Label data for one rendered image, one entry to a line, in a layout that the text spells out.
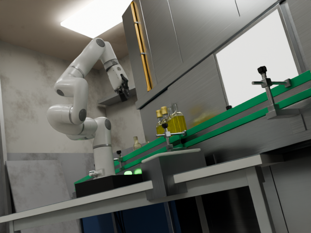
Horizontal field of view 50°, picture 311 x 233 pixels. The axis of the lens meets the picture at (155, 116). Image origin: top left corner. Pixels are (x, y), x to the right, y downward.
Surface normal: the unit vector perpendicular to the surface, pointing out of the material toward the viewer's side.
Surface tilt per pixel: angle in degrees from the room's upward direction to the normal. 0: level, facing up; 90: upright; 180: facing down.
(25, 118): 90
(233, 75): 90
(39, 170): 79
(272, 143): 90
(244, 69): 90
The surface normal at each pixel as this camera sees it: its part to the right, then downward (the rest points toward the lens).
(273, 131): -0.87, 0.05
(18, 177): 0.75, -0.48
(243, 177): -0.56, -0.09
